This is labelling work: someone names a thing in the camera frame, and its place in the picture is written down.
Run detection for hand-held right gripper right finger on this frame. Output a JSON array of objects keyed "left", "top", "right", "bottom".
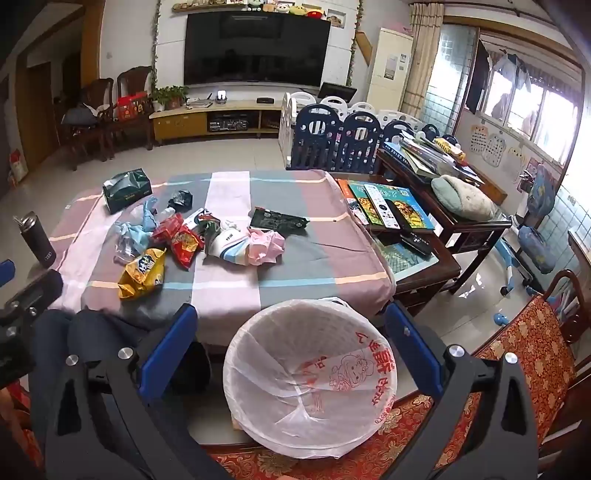
[{"left": 384, "top": 301, "right": 541, "bottom": 480}]

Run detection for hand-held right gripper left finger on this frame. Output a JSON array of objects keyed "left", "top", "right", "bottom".
[{"left": 44, "top": 302, "right": 232, "bottom": 480}]

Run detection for white-lined trash bin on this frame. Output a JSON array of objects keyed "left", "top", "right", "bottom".
[{"left": 223, "top": 298, "right": 398, "bottom": 459}]

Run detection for black tumbler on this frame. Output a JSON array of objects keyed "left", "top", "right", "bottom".
[{"left": 17, "top": 211, "right": 57, "bottom": 268}]

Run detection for yellow snack bag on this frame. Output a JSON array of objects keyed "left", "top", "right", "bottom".
[{"left": 117, "top": 248, "right": 167, "bottom": 300}]

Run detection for clear plastic bag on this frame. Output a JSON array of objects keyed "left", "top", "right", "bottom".
[{"left": 113, "top": 231, "right": 139, "bottom": 264}]

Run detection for red and white bag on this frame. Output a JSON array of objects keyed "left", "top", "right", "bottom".
[{"left": 9, "top": 148, "right": 29, "bottom": 185}]

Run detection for black remote control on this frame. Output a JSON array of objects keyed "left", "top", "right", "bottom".
[
  {"left": 385, "top": 198, "right": 414, "bottom": 232},
  {"left": 399, "top": 233, "right": 433, "bottom": 257}
]

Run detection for white and blue package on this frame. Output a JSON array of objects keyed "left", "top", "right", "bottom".
[{"left": 205, "top": 228, "right": 252, "bottom": 266}]

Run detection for red crumpled wrapper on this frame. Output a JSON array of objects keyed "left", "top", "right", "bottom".
[{"left": 152, "top": 213, "right": 185, "bottom": 245}]

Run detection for blue mesh cloth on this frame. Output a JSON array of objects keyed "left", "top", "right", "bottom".
[{"left": 115, "top": 198, "right": 160, "bottom": 245}]

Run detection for white medicine box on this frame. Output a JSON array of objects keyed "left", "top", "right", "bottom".
[{"left": 182, "top": 209, "right": 215, "bottom": 229}]

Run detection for pink crumpled paper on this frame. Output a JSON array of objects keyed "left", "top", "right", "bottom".
[{"left": 248, "top": 229, "right": 286, "bottom": 266}]

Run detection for dark wooden side table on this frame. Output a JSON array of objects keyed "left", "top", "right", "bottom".
[{"left": 376, "top": 148, "right": 512, "bottom": 294}]

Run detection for black plastic bag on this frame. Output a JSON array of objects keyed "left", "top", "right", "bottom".
[{"left": 167, "top": 189, "right": 193, "bottom": 212}]

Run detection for blue picture book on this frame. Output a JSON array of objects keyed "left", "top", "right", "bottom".
[{"left": 369, "top": 185, "right": 435, "bottom": 230}]

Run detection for green tissue pack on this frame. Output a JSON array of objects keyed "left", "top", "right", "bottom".
[{"left": 102, "top": 170, "right": 153, "bottom": 214}]

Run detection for white remote control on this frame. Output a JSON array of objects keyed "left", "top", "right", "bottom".
[{"left": 365, "top": 184, "right": 402, "bottom": 229}]

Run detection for dark green foil bag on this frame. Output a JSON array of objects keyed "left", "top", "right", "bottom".
[{"left": 250, "top": 208, "right": 310, "bottom": 236}]

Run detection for grey plush cushion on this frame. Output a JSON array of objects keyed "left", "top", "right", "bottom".
[{"left": 431, "top": 174, "right": 498, "bottom": 221}]

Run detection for green book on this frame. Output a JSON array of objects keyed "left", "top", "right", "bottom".
[{"left": 348, "top": 181, "right": 386, "bottom": 227}]

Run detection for blue child's chair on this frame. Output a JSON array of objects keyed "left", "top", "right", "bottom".
[{"left": 494, "top": 164, "right": 559, "bottom": 296}]

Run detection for orange book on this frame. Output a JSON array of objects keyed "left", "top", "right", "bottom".
[{"left": 337, "top": 179, "right": 370, "bottom": 226}]

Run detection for dark clothes pile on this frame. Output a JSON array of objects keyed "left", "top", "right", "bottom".
[{"left": 62, "top": 104, "right": 100, "bottom": 127}]

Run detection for stack of books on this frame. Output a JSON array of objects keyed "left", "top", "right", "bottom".
[{"left": 383, "top": 131, "right": 483, "bottom": 185}]

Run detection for dark wooden armchair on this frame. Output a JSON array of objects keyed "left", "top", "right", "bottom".
[
  {"left": 69, "top": 78, "right": 115, "bottom": 160},
  {"left": 117, "top": 66, "right": 155, "bottom": 151}
]

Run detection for red gift box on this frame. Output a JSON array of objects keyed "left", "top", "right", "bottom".
[{"left": 116, "top": 92, "right": 149, "bottom": 121}]

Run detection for yellow television cabinet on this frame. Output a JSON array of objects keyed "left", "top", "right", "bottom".
[{"left": 150, "top": 99, "right": 289, "bottom": 146}]

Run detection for black audio amplifier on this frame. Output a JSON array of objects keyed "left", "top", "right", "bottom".
[{"left": 208, "top": 113, "right": 252, "bottom": 132}]

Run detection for blue playpen fence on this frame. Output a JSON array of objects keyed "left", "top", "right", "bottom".
[{"left": 290, "top": 104, "right": 458, "bottom": 174}]

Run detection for potted green plant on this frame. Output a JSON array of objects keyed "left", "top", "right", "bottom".
[{"left": 152, "top": 85, "right": 189, "bottom": 112}]

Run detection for white playpen fence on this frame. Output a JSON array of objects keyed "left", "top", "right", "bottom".
[{"left": 278, "top": 91, "right": 423, "bottom": 169}]

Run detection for green vine garland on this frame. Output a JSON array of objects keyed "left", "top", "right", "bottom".
[
  {"left": 150, "top": 0, "right": 162, "bottom": 93},
  {"left": 348, "top": 0, "right": 365, "bottom": 86}
]

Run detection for window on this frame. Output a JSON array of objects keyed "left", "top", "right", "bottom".
[{"left": 480, "top": 32, "right": 583, "bottom": 167}]

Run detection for dark hanging garment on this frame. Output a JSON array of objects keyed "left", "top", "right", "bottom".
[{"left": 465, "top": 39, "right": 490, "bottom": 114}]

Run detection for cream floor air conditioner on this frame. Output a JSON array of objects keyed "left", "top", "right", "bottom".
[{"left": 366, "top": 28, "right": 414, "bottom": 112}]

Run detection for beige curtain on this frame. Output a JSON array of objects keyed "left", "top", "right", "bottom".
[{"left": 405, "top": 2, "right": 444, "bottom": 123}]

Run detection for light hanging garment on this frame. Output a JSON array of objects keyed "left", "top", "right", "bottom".
[{"left": 492, "top": 53, "right": 532, "bottom": 93}]

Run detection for large black television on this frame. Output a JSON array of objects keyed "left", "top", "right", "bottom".
[{"left": 184, "top": 10, "right": 332, "bottom": 88}]

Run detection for row of plush toys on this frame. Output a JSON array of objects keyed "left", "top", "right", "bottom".
[{"left": 247, "top": 0, "right": 324, "bottom": 19}]

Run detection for wooden chair frame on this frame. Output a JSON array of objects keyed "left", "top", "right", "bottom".
[{"left": 536, "top": 270, "right": 591, "bottom": 467}]

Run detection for children's wall posters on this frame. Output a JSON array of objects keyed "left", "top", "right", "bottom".
[{"left": 466, "top": 122, "right": 529, "bottom": 169}]

